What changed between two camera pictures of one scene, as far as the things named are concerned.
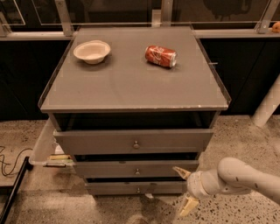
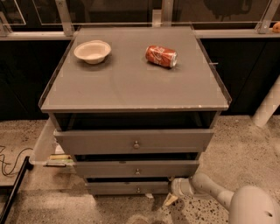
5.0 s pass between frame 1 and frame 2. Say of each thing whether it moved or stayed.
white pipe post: stayed
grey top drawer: stayed
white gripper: moved
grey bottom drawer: stayed
